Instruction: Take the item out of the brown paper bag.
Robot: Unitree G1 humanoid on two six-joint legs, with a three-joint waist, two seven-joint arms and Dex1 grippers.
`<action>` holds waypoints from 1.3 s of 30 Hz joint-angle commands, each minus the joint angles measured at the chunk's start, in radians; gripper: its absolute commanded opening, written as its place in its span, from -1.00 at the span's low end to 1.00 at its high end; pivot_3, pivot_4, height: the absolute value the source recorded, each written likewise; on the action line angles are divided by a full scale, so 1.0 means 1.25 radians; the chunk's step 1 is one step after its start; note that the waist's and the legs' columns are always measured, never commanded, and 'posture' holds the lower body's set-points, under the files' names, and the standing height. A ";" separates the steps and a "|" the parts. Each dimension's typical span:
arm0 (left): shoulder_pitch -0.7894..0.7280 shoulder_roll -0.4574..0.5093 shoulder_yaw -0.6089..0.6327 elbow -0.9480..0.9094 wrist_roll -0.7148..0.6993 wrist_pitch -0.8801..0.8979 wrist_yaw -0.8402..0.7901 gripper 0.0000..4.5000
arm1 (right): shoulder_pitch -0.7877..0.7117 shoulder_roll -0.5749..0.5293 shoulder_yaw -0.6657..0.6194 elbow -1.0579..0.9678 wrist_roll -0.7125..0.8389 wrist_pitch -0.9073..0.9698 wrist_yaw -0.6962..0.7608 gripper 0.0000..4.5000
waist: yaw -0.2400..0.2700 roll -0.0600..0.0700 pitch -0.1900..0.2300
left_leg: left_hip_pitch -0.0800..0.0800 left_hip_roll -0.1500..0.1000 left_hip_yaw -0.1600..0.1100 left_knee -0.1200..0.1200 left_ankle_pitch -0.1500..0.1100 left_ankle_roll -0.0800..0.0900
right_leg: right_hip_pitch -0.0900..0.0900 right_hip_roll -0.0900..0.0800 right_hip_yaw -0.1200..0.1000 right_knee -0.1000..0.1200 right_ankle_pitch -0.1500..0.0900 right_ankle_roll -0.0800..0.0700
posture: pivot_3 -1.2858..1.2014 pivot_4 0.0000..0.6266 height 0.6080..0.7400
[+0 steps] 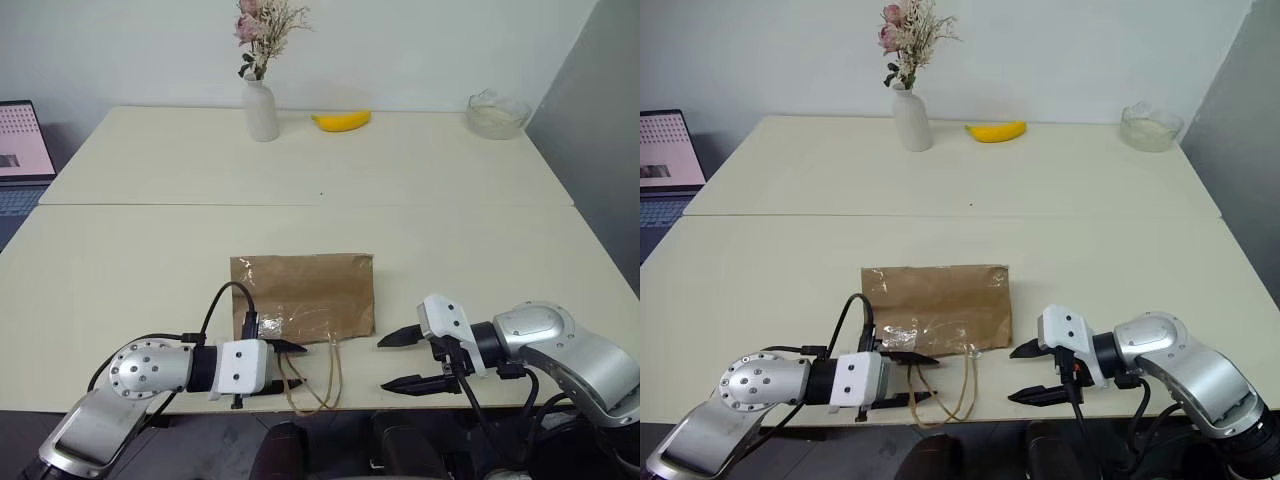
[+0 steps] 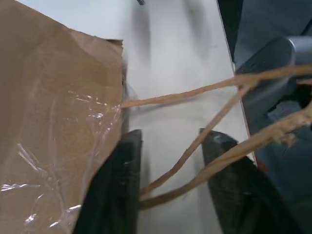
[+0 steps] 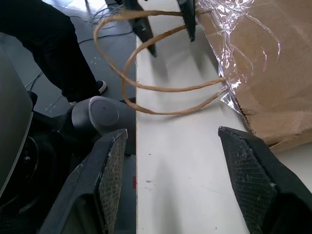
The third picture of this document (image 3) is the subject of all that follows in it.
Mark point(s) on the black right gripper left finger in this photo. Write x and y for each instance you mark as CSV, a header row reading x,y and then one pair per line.
x,y
83,195

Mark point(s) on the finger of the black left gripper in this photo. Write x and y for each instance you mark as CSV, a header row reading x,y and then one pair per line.
x,y
142,26
190,19

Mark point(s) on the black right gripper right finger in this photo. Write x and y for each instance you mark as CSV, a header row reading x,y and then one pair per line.
x,y
263,185

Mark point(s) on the brown paper bag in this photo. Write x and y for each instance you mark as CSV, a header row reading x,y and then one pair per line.
x,y
273,73

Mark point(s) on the black robot hip housing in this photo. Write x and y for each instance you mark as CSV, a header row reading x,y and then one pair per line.
x,y
36,156

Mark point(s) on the black shoe with white sole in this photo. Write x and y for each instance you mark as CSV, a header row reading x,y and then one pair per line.
x,y
102,86

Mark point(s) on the grey robot leg joint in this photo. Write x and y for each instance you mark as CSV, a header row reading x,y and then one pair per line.
x,y
104,115

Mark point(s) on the person's leg in black trousers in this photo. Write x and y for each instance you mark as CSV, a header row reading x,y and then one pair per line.
x,y
48,41

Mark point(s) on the silver robot torso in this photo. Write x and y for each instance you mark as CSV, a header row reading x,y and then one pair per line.
x,y
12,109

